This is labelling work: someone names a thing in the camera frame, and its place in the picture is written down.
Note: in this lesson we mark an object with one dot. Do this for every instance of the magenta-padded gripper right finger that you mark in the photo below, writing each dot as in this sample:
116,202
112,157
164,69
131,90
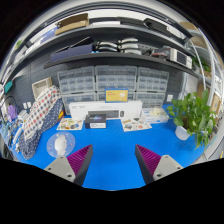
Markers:
165,165

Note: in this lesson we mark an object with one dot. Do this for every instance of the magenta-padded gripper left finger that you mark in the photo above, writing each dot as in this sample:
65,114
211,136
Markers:
63,166

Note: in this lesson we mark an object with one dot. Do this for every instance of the sticker sheet with food pictures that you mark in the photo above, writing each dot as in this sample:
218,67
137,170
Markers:
69,124

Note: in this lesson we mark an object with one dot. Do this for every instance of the navy polka dot cloth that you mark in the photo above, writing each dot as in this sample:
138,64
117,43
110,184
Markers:
50,125

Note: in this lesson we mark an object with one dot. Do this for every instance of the white and blue glove box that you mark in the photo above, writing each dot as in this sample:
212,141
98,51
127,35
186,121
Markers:
155,116

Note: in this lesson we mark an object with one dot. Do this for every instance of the small black box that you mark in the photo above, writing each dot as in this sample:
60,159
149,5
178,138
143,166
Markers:
95,121

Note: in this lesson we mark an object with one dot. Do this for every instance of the green potted plant, white pot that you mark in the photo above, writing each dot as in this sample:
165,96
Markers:
191,115

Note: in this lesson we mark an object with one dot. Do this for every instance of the red and blue checkered cloth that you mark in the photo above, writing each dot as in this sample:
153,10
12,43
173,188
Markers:
41,110

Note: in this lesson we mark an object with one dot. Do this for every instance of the long white keyboard carton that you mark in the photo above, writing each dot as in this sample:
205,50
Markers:
80,108

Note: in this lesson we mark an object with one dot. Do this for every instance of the white wicker basket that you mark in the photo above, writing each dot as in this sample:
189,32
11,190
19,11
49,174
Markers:
41,87

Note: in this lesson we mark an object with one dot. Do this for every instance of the yellow and blue box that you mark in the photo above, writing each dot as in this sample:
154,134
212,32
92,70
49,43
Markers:
116,95

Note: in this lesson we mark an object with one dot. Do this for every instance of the white metal shelf rack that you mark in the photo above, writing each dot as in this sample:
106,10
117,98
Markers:
213,86

